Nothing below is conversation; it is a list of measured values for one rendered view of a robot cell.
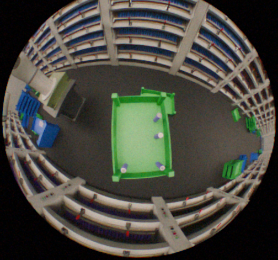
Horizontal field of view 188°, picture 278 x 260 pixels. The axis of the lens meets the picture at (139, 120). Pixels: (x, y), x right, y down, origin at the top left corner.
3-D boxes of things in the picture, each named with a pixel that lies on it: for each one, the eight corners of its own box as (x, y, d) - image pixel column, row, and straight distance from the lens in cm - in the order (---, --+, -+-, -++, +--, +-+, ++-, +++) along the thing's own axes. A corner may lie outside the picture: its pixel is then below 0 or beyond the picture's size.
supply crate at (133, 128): (116, 102, 38) (111, 93, 31) (160, 101, 39) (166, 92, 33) (117, 173, 36) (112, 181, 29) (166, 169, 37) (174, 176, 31)
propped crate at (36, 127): (47, 122, 137) (43, 121, 131) (44, 136, 139) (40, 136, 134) (36, 116, 159) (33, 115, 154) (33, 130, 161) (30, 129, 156)
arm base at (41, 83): (51, 78, 88) (38, 65, 84) (60, 78, 71) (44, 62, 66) (40, 98, 86) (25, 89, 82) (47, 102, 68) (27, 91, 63)
